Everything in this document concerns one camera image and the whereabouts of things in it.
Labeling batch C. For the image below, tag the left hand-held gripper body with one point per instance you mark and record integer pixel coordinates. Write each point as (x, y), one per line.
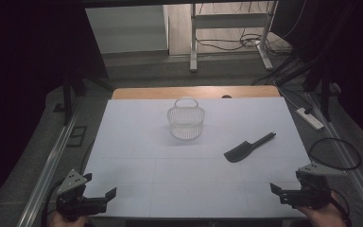
(75, 201)

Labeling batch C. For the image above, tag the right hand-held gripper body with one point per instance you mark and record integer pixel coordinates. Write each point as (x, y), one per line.
(312, 192)

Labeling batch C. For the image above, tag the black plastic spatula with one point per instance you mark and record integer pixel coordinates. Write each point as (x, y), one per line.
(244, 150)

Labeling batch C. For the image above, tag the white mesh basket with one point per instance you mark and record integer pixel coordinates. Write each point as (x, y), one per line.
(186, 126)

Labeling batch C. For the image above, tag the person's left hand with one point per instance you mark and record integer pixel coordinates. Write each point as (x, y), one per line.
(66, 222)

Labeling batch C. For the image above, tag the person's right hand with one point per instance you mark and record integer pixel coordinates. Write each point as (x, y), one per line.
(324, 216)

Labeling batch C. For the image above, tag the white power strip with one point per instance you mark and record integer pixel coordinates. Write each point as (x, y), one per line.
(310, 119)

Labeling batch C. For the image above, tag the white table mat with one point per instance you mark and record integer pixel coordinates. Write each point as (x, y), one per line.
(170, 176)

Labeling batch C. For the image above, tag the black tripod stand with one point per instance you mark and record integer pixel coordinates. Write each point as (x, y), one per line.
(326, 97)
(67, 101)

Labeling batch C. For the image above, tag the dark round table grommet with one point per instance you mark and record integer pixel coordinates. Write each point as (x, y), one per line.
(227, 96)

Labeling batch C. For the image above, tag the light grey board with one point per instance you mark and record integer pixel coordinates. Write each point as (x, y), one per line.
(126, 30)

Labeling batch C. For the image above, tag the aluminium floor rail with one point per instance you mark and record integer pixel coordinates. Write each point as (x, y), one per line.
(48, 170)
(349, 164)

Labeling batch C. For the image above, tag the white metal stand frame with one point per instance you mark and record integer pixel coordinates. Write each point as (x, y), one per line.
(230, 20)

